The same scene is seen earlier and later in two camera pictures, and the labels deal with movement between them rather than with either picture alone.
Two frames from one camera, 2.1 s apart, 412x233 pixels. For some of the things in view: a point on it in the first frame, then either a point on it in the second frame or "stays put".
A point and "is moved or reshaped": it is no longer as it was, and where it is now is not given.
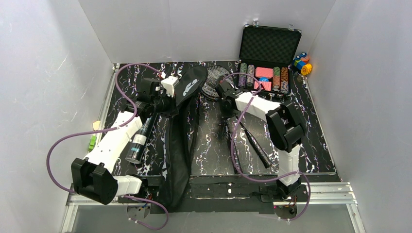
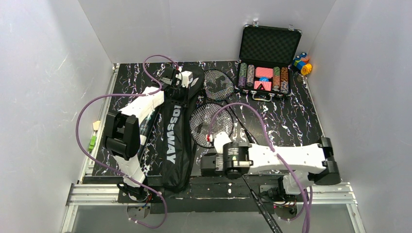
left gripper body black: x=165 y=105 -> x=169 y=79
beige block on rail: x=96 y=125 stays put
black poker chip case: x=266 y=54 stays put
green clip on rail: x=92 y=143 stays put
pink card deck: x=264 y=72 stays put
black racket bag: x=176 y=139 is moved or reshaped
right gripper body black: x=222 y=91 -> x=206 y=165
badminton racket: x=217 y=74 stays put
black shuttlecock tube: x=135 y=154 stays put
